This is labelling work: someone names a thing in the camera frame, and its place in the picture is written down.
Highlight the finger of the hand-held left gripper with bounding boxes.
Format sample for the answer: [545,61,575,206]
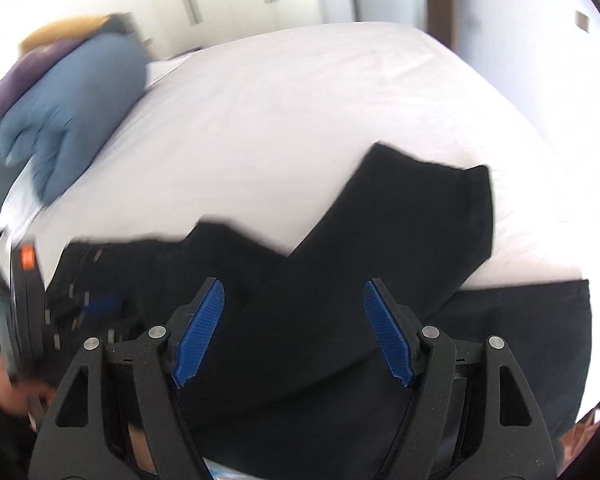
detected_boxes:
[55,244,126,296]
[47,292,127,352]

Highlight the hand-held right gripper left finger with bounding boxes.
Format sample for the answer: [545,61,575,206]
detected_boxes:
[27,278,225,480]

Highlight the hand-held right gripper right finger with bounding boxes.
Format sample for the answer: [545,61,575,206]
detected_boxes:
[364,278,558,480]

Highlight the black denim pants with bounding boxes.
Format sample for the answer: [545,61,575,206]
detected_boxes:
[45,142,593,480]

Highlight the person's left forearm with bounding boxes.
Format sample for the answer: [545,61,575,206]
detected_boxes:
[0,352,56,417]

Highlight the blue folded duvet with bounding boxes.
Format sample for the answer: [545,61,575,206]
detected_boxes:
[0,35,148,206]

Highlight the purple pillow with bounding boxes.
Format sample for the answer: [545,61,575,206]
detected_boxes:
[0,35,88,131]

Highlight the white bed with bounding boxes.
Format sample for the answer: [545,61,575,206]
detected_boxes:
[0,21,588,321]

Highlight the yellow pillow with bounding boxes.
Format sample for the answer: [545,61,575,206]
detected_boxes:
[20,14,116,53]

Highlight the dark brown door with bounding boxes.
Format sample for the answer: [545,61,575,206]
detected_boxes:
[425,0,473,51]

